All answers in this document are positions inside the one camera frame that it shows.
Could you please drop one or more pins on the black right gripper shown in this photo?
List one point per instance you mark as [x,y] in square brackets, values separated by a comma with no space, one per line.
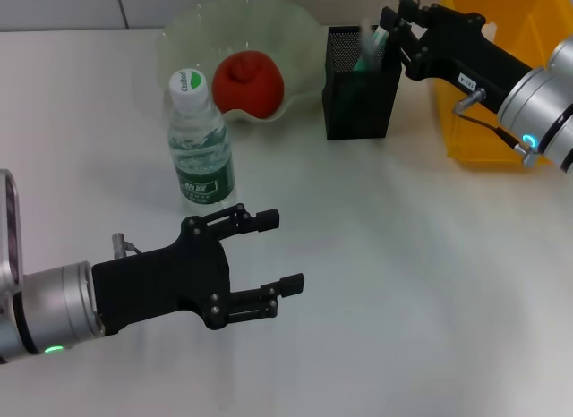
[461,50]

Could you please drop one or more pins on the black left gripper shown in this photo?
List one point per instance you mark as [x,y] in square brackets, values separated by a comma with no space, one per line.
[165,287]

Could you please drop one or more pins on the mint green pen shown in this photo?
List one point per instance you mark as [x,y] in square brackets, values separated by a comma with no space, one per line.
[362,65]

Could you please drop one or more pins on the orange fruit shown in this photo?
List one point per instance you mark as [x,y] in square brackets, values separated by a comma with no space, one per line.
[250,86]

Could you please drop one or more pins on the yellow plastic bin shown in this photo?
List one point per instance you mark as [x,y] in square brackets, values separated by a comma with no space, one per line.
[483,139]

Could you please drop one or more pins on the black mesh pen holder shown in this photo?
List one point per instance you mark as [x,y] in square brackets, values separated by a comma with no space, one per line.
[358,108]

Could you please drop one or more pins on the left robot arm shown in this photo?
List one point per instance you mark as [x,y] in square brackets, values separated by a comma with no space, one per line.
[58,300]

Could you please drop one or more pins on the green glass fruit bowl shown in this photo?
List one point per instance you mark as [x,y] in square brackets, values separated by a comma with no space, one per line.
[277,32]

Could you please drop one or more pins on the clear green-label water bottle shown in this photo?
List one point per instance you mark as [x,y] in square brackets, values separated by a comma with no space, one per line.
[201,166]

